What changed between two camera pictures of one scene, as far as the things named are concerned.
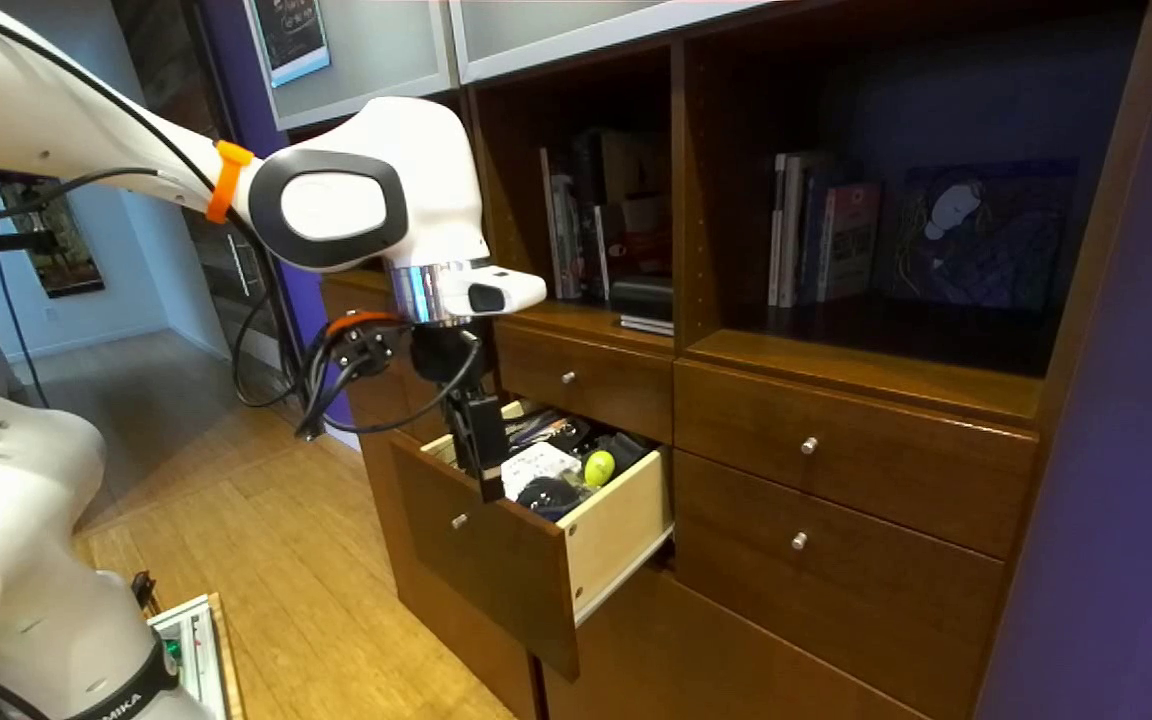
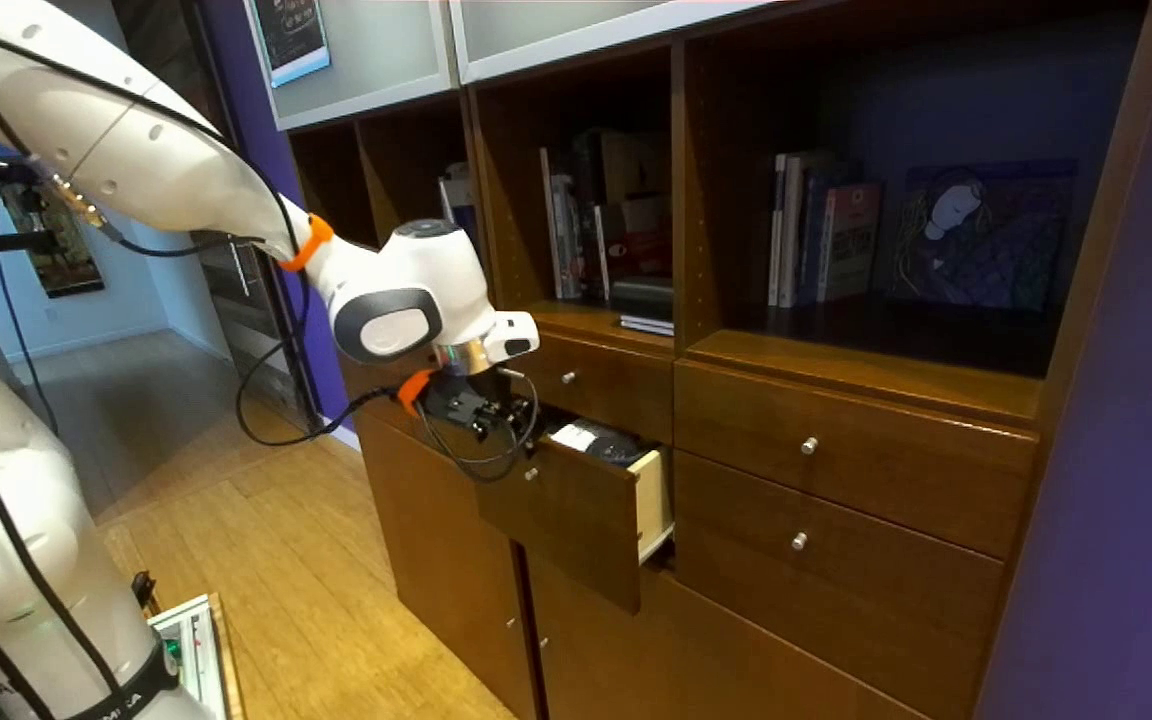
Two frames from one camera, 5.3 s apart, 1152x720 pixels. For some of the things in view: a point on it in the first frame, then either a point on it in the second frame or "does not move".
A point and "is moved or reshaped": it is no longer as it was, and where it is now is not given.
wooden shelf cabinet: [819, 302] does not move
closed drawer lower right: [902, 607] does not move
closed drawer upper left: [587, 379] does not move
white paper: [543, 460] → [575, 436]
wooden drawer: [579, 505] is moved or reshaped
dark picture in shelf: [987, 232] does not move
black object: [549, 499] → [617, 444]
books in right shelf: [824, 242] does not move
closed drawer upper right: [933, 467] does not move
